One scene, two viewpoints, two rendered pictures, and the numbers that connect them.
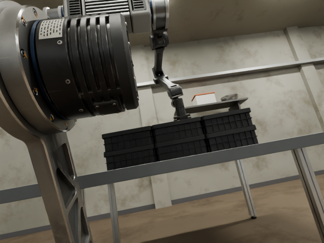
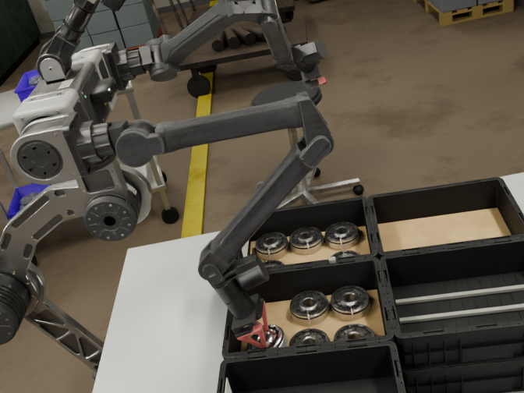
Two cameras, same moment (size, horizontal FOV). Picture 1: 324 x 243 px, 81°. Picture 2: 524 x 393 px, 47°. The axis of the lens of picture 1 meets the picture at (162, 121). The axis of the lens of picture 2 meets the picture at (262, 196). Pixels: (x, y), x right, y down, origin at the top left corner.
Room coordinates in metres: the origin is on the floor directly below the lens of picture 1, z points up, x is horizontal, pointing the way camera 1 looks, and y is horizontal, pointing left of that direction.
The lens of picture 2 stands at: (1.43, -1.20, 1.94)
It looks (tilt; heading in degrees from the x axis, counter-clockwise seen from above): 31 degrees down; 100
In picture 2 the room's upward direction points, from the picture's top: 13 degrees counter-clockwise
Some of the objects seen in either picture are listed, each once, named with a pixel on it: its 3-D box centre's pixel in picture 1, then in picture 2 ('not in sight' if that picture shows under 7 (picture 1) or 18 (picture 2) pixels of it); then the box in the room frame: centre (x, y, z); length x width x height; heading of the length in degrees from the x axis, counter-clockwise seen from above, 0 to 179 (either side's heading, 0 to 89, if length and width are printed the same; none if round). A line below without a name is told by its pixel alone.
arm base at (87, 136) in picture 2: (158, 26); (94, 141); (0.91, -0.08, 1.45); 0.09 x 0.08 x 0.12; 96
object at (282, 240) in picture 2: not in sight; (270, 242); (1.16, 0.29, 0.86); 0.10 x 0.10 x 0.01
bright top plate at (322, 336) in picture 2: not in sight; (309, 344); (1.28, -0.15, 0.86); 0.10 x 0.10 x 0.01
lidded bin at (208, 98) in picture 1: (203, 101); not in sight; (3.53, -0.88, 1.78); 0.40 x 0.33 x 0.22; 96
